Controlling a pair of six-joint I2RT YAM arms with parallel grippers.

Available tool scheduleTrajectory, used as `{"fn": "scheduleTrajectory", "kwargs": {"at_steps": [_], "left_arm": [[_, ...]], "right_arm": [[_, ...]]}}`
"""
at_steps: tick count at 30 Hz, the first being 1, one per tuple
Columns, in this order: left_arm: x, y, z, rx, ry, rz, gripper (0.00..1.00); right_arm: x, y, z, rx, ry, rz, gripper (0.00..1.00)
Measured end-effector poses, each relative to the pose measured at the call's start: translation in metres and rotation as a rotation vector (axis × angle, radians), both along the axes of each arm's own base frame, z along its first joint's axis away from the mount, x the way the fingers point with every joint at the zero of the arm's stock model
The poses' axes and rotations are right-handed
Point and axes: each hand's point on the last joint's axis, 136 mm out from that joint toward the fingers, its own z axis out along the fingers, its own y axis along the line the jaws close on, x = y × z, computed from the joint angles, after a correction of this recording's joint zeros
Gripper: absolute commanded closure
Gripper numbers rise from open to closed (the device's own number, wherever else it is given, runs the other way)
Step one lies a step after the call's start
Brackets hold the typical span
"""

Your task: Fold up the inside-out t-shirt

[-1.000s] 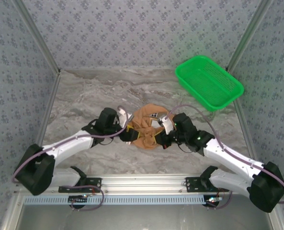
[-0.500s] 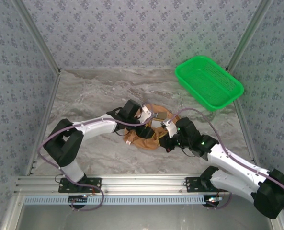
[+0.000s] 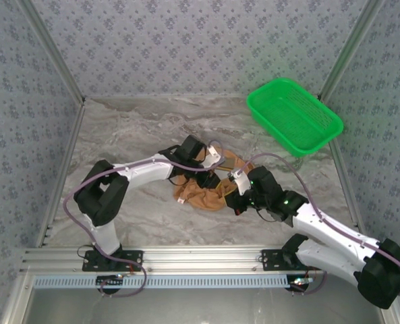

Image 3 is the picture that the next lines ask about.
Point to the tan printed t-shirt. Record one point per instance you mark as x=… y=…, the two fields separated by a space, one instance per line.
x=203 y=199

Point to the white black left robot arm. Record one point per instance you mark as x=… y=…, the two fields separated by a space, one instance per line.
x=142 y=168

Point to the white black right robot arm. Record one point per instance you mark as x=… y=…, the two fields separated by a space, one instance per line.
x=331 y=226

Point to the green plastic mesh basket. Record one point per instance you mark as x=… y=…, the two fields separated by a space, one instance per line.
x=297 y=118

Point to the black controller board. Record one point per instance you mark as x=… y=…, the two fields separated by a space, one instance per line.
x=299 y=287
x=107 y=283

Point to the grey sheet metal panel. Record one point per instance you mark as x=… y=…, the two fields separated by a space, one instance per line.
x=199 y=307

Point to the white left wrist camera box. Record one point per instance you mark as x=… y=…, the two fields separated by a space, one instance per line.
x=213 y=158

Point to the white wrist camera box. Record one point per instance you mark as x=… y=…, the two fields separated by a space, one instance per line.
x=213 y=158
x=241 y=182

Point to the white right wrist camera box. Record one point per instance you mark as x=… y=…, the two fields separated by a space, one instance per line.
x=241 y=182

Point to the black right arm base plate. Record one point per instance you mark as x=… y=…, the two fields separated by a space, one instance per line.
x=270 y=260

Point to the aluminium mounting rail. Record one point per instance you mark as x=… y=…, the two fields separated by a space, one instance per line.
x=199 y=258

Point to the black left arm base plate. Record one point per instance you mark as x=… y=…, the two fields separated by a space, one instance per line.
x=132 y=258

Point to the aluminium frame post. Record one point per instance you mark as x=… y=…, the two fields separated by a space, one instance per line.
x=51 y=50
x=351 y=50

